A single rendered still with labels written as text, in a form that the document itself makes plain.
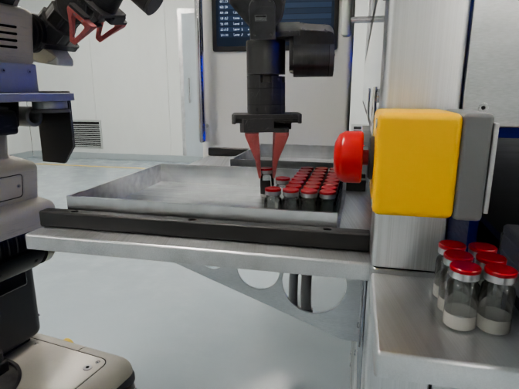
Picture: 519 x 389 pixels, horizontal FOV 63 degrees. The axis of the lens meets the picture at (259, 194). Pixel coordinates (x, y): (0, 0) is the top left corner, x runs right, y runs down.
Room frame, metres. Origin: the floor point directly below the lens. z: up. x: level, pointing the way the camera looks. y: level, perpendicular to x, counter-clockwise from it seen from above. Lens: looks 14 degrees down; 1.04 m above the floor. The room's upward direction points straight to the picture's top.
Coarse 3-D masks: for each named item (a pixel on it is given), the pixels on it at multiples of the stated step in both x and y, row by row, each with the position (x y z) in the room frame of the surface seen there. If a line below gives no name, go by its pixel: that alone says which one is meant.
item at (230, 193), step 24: (144, 168) 0.72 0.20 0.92; (168, 168) 0.77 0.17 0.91; (192, 168) 0.76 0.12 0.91; (216, 168) 0.75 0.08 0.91; (240, 168) 0.74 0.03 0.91; (96, 192) 0.58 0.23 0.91; (120, 192) 0.64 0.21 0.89; (144, 192) 0.68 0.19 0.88; (168, 192) 0.68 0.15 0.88; (192, 192) 0.68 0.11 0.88; (216, 192) 0.68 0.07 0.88; (240, 192) 0.68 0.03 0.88; (192, 216) 0.49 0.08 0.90; (216, 216) 0.48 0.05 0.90; (240, 216) 0.47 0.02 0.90; (264, 216) 0.46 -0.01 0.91; (288, 216) 0.46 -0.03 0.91; (312, 216) 0.45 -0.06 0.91; (336, 216) 0.45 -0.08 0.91
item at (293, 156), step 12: (264, 144) 1.08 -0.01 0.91; (288, 144) 1.06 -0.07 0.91; (240, 156) 0.89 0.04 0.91; (252, 156) 0.99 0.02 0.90; (264, 156) 1.08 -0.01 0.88; (288, 156) 1.06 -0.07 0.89; (300, 156) 1.05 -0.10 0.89; (312, 156) 1.05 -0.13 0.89; (324, 156) 1.04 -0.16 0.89; (288, 168) 0.80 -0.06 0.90
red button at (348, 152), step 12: (348, 132) 0.32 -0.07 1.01; (360, 132) 0.32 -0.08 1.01; (336, 144) 0.32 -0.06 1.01; (348, 144) 0.31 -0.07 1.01; (360, 144) 0.31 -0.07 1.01; (336, 156) 0.32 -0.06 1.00; (348, 156) 0.31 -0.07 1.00; (360, 156) 0.31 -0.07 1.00; (336, 168) 0.32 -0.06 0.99; (348, 168) 0.31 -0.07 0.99; (360, 168) 0.31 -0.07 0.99; (348, 180) 0.32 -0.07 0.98; (360, 180) 0.31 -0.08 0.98
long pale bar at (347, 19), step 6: (348, 0) 1.14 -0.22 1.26; (342, 6) 1.15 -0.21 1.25; (348, 6) 1.14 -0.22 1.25; (342, 12) 1.15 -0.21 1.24; (348, 12) 1.14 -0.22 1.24; (342, 18) 1.15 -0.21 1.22; (348, 18) 1.14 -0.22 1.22; (354, 18) 1.14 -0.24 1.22; (360, 18) 1.14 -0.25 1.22; (366, 18) 1.14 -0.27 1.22; (342, 24) 1.15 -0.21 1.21; (348, 24) 1.14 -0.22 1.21; (342, 30) 1.15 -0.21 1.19; (348, 30) 1.14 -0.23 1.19; (348, 36) 1.15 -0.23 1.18
